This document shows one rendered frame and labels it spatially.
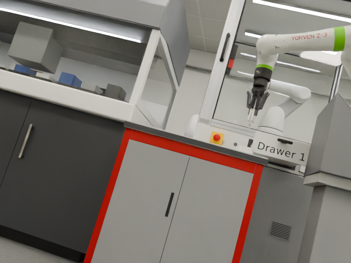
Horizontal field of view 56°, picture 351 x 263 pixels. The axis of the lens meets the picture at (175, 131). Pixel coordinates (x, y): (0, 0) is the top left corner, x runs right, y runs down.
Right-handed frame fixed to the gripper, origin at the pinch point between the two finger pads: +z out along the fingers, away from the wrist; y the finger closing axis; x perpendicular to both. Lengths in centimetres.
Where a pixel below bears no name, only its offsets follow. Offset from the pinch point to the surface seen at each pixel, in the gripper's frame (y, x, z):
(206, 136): -29.8, 4.8, 14.1
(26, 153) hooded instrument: -96, -65, 53
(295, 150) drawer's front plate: 23.4, 8.9, 13.6
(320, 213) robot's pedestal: 48, -10, 41
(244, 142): -11.6, 18.0, 11.4
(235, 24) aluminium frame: -31, 4, -61
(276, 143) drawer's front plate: 15.5, 3.1, 12.8
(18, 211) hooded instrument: -91, -61, 85
